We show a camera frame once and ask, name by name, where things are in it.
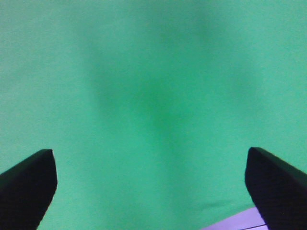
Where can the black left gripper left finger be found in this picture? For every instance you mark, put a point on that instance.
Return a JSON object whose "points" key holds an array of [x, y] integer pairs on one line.
{"points": [[27, 190]]}

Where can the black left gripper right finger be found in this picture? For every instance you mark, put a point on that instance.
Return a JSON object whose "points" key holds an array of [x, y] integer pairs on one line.
{"points": [[277, 189]]}

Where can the white microwave door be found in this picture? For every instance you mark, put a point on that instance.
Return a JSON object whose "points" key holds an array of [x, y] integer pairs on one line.
{"points": [[249, 219]]}

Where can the green tablecloth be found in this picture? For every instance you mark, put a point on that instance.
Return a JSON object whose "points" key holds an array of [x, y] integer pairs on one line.
{"points": [[150, 106]]}

